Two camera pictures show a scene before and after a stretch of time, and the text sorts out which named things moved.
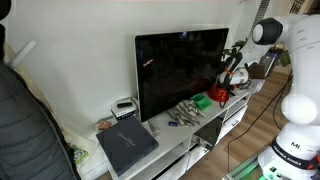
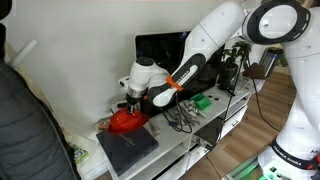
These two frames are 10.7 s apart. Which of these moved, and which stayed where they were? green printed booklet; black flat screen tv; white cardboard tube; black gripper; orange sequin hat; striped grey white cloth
Moved: orange sequin hat; black gripper
Stayed: green printed booklet; striped grey white cloth; black flat screen tv; white cardboard tube
